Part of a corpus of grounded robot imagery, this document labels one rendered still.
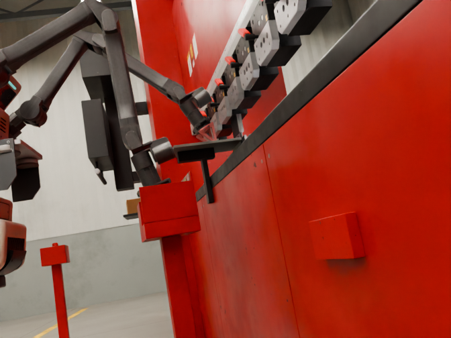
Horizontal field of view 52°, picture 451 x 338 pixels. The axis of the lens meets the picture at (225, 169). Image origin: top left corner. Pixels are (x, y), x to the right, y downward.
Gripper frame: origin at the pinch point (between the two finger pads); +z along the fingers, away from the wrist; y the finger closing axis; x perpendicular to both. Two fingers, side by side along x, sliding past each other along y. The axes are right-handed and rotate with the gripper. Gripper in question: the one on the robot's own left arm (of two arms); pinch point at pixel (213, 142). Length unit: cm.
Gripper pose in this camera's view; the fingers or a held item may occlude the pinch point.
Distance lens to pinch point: 186.1
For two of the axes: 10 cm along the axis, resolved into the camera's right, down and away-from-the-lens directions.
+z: 5.9, 8.1, -0.5
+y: -1.9, 2.0, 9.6
